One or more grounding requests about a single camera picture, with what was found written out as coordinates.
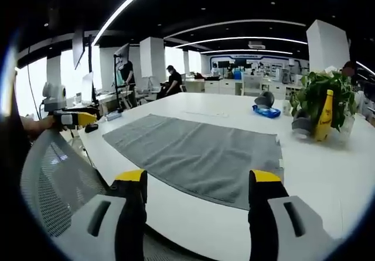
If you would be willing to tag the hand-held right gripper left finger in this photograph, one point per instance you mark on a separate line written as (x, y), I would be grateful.
(129, 214)

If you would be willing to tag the green potted plant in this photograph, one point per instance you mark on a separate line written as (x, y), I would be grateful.
(325, 97)

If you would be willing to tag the grey mesh office chair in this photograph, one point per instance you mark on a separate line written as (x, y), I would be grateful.
(55, 182)

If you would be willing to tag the grey round object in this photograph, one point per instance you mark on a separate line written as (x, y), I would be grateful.
(264, 98)

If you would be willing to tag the white cabinet row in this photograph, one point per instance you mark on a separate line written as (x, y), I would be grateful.
(231, 86)

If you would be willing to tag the black computer mouse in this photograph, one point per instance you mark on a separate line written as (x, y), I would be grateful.
(90, 128)

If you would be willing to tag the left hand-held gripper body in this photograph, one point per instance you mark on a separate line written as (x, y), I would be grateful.
(53, 98)

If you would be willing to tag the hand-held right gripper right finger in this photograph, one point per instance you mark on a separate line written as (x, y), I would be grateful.
(263, 214)

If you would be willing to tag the black light stand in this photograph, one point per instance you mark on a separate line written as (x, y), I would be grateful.
(117, 79)

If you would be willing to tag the white table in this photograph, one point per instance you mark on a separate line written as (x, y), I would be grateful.
(228, 161)

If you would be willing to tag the grey towel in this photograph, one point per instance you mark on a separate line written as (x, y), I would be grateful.
(199, 152)

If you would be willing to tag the blue wet wipes pack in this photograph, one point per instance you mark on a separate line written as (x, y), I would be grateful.
(266, 111)

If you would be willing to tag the yellow bottle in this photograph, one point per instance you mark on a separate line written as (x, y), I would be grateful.
(324, 117)

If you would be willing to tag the person's left hand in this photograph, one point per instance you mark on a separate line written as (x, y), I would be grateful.
(39, 126)

